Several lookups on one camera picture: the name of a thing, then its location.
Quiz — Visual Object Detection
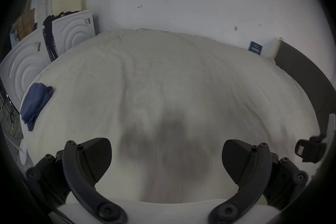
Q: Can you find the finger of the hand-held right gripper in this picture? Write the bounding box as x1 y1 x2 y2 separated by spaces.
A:
295 134 327 163

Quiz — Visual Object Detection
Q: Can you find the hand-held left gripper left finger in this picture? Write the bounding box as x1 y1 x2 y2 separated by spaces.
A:
25 138 128 224

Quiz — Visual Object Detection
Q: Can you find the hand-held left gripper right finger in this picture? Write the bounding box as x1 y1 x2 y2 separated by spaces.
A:
208 139 309 224

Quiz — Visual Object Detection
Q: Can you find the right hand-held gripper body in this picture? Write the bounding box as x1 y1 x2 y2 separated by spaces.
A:
327 114 336 142

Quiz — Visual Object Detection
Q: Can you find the dark padded headboard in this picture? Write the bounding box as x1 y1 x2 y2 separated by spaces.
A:
274 40 336 139

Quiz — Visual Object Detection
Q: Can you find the dark blue garment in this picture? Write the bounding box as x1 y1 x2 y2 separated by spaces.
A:
20 83 54 131

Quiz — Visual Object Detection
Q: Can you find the dark blue card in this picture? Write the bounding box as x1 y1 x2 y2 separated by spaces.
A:
248 41 264 55

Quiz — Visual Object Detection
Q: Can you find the white washing machine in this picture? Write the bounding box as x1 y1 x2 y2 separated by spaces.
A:
0 29 53 113
51 10 96 57

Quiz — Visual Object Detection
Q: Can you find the black cloth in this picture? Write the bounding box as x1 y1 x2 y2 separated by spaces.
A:
43 11 69 61

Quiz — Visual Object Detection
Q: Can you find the brown carton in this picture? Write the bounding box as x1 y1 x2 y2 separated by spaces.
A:
16 8 36 40

